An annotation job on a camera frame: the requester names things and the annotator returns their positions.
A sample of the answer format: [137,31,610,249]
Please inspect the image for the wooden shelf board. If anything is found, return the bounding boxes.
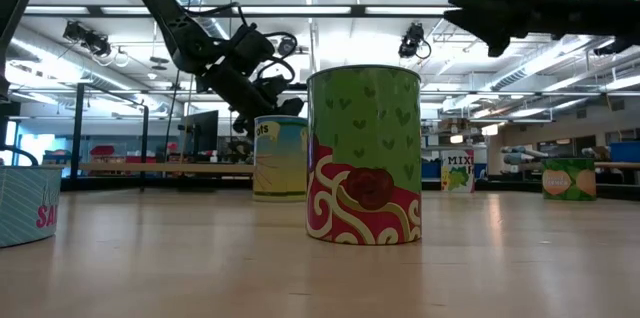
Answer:
[78,162,255,175]

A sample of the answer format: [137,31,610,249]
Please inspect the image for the wooden bench top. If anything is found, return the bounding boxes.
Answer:
[593,160,640,171]

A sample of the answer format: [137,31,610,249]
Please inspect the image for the blue plastic crate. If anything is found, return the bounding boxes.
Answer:
[421,159,443,180]

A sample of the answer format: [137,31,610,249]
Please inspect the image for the red storage bin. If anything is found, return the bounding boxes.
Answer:
[88,145,117,164]

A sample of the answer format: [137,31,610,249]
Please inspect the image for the black monitor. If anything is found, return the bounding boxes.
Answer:
[178,110,220,157]

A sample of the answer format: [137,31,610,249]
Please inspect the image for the round black ceiling camera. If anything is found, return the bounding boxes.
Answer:
[276,35,299,58]

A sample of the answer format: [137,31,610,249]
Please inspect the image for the blue storage bin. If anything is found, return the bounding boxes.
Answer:
[608,140,640,164]

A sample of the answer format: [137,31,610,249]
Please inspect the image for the grey rolls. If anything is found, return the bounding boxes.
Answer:
[501,145,550,166]

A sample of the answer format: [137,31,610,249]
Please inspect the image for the green packet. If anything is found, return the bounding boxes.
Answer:
[541,157,598,203]

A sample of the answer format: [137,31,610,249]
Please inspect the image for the green red spaghetti can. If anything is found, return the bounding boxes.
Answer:
[305,63,424,247]

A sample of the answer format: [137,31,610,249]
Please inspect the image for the teal salmon can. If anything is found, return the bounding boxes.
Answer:
[0,165,65,249]

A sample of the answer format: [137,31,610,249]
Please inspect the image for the black overhead crossbar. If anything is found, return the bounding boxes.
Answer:
[22,4,454,18]

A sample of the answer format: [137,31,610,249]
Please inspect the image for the white mixed fruit can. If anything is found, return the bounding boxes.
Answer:
[440,148,477,194]

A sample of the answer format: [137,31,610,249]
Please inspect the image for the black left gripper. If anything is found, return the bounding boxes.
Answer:
[197,60,305,138]

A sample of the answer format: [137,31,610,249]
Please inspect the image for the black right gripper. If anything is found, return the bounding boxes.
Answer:
[443,0,640,58]

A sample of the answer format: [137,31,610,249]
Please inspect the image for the black shelf end frame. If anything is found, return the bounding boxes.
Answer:
[69,82,151,193]

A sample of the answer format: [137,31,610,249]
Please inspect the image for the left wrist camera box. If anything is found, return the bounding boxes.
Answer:
[227,22,275,67]

